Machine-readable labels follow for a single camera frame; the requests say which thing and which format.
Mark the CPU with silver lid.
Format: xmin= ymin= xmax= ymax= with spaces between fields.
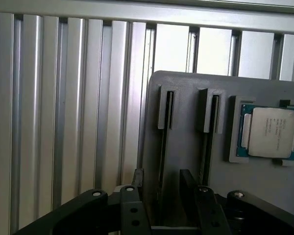
xmin=237 ymin=104 xmax=294 ymax=161

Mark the grey plastic parts rack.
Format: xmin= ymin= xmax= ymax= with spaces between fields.
xmin=138 ymin=70 xmax=294 ymax=235

